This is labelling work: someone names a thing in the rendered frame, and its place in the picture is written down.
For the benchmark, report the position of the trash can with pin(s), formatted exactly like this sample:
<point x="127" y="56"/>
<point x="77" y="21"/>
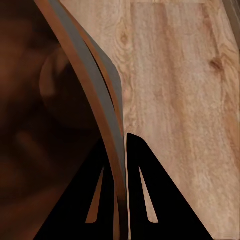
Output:
<point x="59" y="94"/>

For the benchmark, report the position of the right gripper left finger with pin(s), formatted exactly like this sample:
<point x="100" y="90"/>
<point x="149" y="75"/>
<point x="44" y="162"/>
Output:
<point x="67" y="221"/>

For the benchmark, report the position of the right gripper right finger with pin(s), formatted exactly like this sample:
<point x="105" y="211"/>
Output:
<point x="176" y="219"/>

